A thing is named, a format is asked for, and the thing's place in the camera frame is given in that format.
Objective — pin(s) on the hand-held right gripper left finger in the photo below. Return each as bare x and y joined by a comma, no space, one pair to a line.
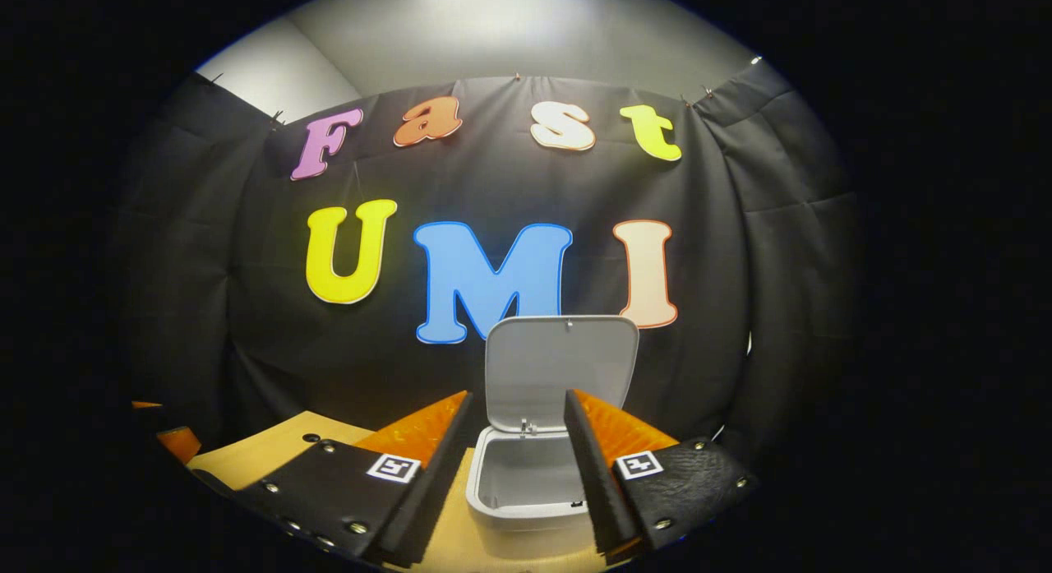
427,482

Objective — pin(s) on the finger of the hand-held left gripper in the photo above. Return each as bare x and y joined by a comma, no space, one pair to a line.
146,405
181,443

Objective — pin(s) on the white desktop garbage bin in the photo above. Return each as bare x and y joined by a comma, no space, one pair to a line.
559,367

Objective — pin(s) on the wooden desktop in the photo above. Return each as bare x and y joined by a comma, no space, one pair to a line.
271,458

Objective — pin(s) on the black backdrop cloth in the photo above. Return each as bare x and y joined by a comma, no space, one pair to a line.
740,269

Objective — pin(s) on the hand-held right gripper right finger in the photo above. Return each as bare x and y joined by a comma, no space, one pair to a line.
596,482

